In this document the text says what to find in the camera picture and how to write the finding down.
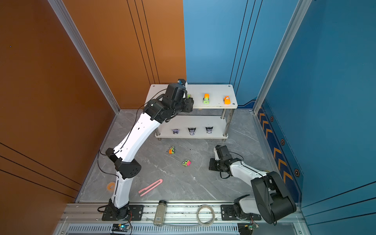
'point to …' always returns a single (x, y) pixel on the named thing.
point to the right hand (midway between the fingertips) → (209, 165)
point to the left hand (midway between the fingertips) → (190, 99)
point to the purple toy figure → (176, 130)
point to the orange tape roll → (110, 186)
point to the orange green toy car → (172, 150)
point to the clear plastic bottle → (160, 213)
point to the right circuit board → (246, 228)
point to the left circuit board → (121, 227)
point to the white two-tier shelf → (221, 124)
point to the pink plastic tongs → (146, 190)
